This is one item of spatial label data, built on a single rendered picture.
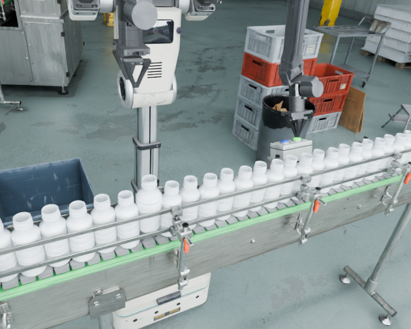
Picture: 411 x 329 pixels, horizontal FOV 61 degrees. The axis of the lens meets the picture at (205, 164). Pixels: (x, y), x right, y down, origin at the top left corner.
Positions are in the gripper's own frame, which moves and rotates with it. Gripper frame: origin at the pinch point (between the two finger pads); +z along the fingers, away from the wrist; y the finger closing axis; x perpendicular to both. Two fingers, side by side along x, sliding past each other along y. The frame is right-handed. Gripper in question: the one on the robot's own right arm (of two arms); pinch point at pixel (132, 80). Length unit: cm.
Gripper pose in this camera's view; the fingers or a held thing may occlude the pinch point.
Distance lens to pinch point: 94.2
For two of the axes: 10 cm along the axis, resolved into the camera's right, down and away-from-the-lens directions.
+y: 4.7, 5.0, -7.3
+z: -0.9, 8.5, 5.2
